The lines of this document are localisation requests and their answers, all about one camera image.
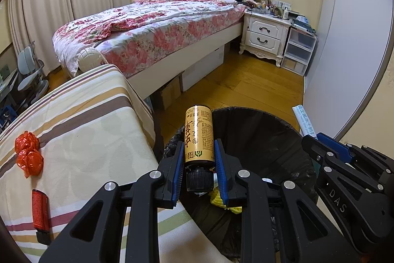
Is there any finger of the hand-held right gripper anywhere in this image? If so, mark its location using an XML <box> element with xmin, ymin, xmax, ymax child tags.
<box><xmin>315</xmin><ymin>132</ymin><xmax>394</xmax><ymax>173</ymax></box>
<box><xmin>301</xmin><ymin>135</ymin><xmax>385</xmax><ymax>194</ymax></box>

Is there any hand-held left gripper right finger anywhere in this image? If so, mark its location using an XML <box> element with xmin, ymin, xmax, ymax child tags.
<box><xmin>214</xmin><ymin>139</ymin><xmax>361</xmax><ymax>263</ymax></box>

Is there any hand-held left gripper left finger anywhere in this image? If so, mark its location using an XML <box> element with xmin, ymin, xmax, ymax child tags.
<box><xmin>38</xmin><ymin>140</ymin><xmax>185</xmax><ymax>263</ymax></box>

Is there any yellow foam fruit net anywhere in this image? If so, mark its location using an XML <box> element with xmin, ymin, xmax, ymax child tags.
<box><xmin>209</xmin><ymin>187</ymin><xmax>244</xmax><ymax>214</ymax></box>

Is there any white powder sachet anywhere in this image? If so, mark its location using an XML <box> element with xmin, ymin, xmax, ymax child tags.
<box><xmin>292</xmin><ymin>104</ymin><xmax>317</xmax><ymax>140</ymax></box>

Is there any gold label brown bottle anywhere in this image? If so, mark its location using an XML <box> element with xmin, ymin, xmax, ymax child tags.
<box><xmin>184</xmin><ymin>105</ymin><xmax>215</xmax><ymax>193</ymax></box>

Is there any trash bin with black bag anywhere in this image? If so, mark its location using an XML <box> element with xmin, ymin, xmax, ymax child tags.
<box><xmin>162</xmin><ymin>107</ymin><xmax>319</xmax><ymax>260</ymax></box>

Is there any brown cardboard box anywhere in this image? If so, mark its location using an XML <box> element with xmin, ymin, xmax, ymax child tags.
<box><xmin>157</xmin><ymin>73</ymin><xmax>183</xmax><ymax>111</ymax></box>

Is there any clear plastic drawer unit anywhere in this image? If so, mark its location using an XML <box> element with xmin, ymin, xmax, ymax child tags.
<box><xmin>281</xmin><ymin>26</ymin><xmax>317</xmax><ymax>76</ymax></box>

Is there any white storage box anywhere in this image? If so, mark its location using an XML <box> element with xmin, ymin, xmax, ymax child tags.
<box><xmin>180</xmin><ymin>44</ymin><xmax>225</xmax><ymax>92</ymax></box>

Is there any white wardrobe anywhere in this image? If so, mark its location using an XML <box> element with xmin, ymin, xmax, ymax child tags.
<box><xmin>303</xmin><ymin>0</ymin><xmax>394</xmax><ymax>140</ymax></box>

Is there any white nightstand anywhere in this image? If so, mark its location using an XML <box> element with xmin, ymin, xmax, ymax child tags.
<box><xmin>238</xmin><ymin>10</ymin><xmax>293</xmax><ymax>68</ymax></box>

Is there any red label brown bottle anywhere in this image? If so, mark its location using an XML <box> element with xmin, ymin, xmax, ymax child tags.
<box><xmin>32</xmin><ymin>189</ymin><xmax>52</xmax><ymax>245</ymax></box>

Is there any white ball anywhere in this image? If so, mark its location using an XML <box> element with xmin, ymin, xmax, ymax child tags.
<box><xmin>77</xmin><ymin>47</ymin><xmax>108</xmax><ymax>72</ymax></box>

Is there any crumpled orange plastic bag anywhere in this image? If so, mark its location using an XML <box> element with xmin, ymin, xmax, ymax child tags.
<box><xmin>15</xmin><ymin>131</ymin><xmax>44</xmax><ymax>179</ymax></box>

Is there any clutter of small nightstand items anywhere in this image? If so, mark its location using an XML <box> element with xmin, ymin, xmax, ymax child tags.
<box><xmin>246</xmin><ymin>0</ymin><xmax>317</xmax><ymax>32</ymax></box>

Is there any floral quilt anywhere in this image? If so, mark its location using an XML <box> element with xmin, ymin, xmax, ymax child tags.
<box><xmin>52</xmin><ymin>0</ymin><xmax>247</xmax><ymax>77</ymax></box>

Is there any grey-blue desk chair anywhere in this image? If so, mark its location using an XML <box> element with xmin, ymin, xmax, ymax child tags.
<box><xmin>15</xmin><ymin>41</ymin><xmax>50</xmax><ymax>103</ymax></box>

